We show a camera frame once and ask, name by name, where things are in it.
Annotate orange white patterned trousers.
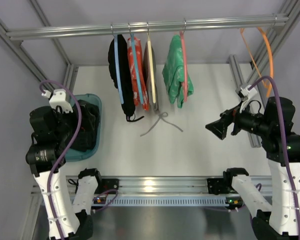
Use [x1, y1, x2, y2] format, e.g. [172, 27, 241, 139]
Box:
[127, 36, 149, 111]

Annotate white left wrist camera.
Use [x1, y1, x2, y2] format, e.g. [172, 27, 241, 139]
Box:
[41, 89, 73, 114]

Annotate teal blue hanger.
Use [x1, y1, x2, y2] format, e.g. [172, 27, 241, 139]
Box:
[128, 23, 144, 104]

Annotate green patterned trousers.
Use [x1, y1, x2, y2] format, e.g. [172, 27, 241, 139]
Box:
[162, 34, 186, 109]

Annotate orange hanger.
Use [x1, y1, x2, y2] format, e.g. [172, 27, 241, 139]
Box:
[240, 26, 275, 98]

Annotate black clothes in bin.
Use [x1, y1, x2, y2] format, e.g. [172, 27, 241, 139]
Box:
[70, 99, 100, 152]

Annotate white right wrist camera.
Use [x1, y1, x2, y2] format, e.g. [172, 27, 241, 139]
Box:
[236, 84, 258, 113]

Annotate pink hanger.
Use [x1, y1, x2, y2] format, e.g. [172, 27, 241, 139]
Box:
[179, 19, 188, 102]

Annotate cream hanger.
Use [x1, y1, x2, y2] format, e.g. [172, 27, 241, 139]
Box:
[147, 23, 156, 104]

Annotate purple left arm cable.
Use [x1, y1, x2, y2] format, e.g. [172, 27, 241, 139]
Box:
[39, 79, 82, 238]

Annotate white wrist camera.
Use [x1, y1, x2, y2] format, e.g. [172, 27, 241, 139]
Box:
[41, 89, 73, 114]
[236, 84, 258, 113]

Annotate black trousers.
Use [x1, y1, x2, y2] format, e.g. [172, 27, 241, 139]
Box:
[107, 34, 144, 123]

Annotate teal plastic bin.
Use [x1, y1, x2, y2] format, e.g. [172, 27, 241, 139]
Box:
[65, 93, 102, 162]

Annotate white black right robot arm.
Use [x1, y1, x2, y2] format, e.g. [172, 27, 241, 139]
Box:
[205, 96, 300, 240]

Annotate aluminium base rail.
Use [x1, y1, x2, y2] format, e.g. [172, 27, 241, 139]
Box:
[31, 174, 275, 207]

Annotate grey brown trousers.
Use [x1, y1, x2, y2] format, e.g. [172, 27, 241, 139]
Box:
[142, 40, 160, 114]

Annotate aluminium hanging rail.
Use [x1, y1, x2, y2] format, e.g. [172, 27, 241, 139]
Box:
[6, 13, 289, 40]

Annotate grey drawstring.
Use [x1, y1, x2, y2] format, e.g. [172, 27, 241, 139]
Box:
[140, 111, 184, 137]

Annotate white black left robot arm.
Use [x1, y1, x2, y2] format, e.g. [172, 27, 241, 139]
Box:
[25, 106, 102, 240]

